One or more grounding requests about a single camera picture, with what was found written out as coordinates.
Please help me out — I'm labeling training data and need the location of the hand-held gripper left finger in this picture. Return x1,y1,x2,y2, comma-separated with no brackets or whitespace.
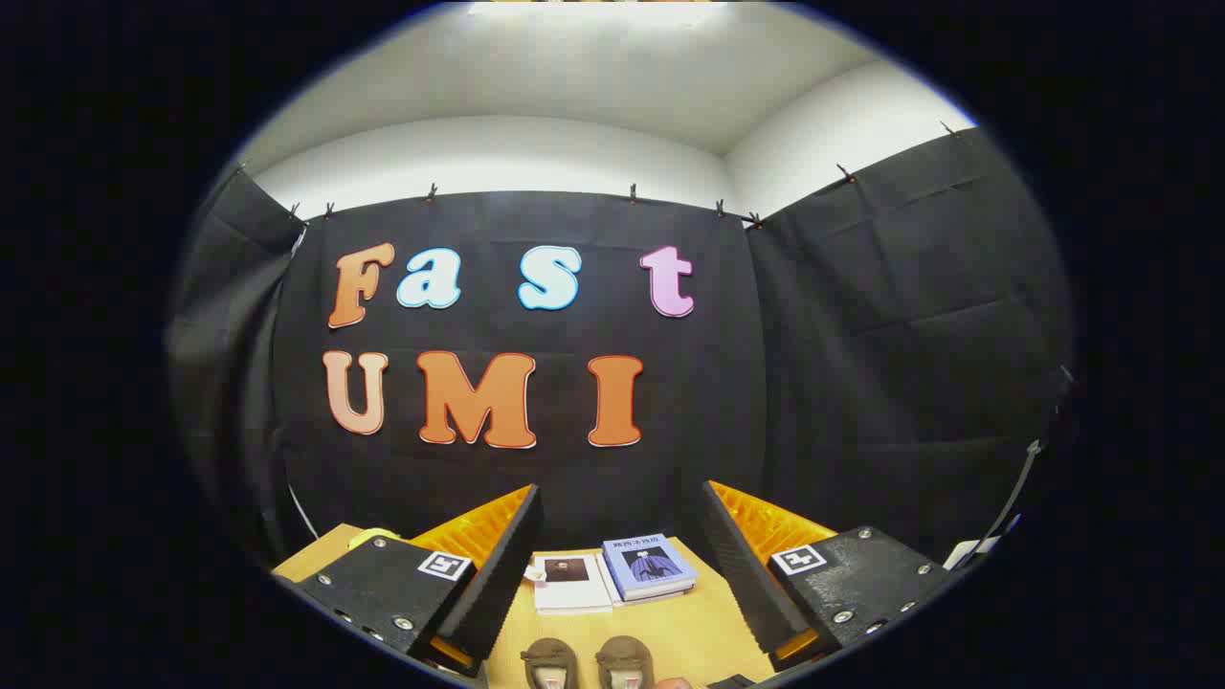
273,483,546,680

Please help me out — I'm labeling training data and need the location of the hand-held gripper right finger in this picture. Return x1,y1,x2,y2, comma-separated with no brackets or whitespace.
701,478,960,677

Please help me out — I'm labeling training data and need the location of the brown fluffy shoe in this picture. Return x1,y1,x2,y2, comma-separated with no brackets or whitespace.
595,634,657,689
520,636,582,689

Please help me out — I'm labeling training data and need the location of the white book with dark photo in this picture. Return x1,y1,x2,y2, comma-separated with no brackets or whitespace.
531,553,613,615

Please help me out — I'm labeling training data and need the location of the blue book with figure cover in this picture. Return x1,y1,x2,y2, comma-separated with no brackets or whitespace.
601,533,698,602

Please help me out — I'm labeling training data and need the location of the white paperback book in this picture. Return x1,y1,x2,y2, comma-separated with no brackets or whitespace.
595,553,695,608

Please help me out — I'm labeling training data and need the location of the white paper card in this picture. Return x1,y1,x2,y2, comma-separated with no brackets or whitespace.
943,536,1001,571

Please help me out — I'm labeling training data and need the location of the ceiling light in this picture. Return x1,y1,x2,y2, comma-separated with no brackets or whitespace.
467,0,719,28

